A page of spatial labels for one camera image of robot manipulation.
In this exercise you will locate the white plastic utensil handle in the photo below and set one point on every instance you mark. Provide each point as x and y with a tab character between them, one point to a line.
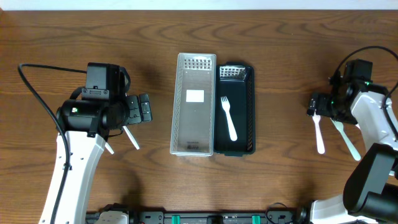
131	137
109	148

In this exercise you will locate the white plastic utensil handle upper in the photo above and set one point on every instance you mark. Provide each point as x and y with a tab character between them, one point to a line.
131	137

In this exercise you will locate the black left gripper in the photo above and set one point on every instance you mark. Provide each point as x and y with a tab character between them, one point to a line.
134	116

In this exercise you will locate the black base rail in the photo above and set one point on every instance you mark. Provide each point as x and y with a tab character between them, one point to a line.
276	213

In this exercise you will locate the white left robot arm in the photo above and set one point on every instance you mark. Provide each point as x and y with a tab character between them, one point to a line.
85	130

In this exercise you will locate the clear perforated plastic basket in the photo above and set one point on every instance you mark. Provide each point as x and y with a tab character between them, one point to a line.
193	119

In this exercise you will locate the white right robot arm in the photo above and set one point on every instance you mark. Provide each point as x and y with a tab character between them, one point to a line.
367	197

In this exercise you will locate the black perforated plastic basket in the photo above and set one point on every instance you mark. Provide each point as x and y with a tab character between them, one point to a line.
235	81

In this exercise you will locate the white plastic utensil handle lower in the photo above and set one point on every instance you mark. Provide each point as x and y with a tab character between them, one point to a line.
109	148

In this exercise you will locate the white plastic fork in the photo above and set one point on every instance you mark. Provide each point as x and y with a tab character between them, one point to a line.
226	107
320	144

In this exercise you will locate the pale green plastic fork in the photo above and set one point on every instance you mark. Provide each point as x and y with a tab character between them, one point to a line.
346	140

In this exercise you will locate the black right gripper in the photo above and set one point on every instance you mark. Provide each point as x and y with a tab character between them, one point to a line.
321	109

